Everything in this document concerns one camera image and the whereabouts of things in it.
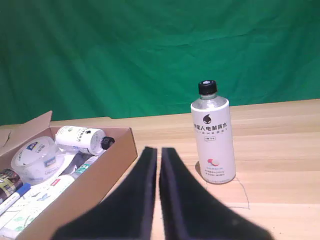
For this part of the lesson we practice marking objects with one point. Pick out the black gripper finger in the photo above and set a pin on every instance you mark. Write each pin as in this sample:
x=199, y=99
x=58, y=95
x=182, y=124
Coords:
x=190, y=212
x=125, y=212

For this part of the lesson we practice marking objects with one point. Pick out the white lychee drink bottle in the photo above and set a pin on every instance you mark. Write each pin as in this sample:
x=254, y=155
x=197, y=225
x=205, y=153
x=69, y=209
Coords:
x=212, y=140

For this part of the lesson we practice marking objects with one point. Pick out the brown cardboard box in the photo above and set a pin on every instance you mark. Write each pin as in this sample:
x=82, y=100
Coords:
x=100, y=180

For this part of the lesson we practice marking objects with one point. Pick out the floral spray bottle green label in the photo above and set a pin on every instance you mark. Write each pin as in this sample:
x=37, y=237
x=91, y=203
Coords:
x=37, y=200

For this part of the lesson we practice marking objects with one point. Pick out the white green-logo drink bottle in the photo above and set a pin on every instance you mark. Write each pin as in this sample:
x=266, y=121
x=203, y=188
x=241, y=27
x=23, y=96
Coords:
x=75, y=137

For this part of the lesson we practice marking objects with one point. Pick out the clear packing tape roll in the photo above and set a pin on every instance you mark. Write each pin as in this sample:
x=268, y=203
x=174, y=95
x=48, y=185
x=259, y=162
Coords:
x=37, y=152

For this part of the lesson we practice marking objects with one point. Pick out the white marker with blue cap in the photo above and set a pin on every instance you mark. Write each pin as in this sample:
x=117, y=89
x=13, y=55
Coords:
x=15, y=197

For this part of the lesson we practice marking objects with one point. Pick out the dark Pepsi can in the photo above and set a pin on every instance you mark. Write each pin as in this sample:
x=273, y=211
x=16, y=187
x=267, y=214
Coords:
x=8, y=182

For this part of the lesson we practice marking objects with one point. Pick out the green backdrop cloth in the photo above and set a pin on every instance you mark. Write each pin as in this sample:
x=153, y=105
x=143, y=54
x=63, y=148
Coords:
x=150, y=50

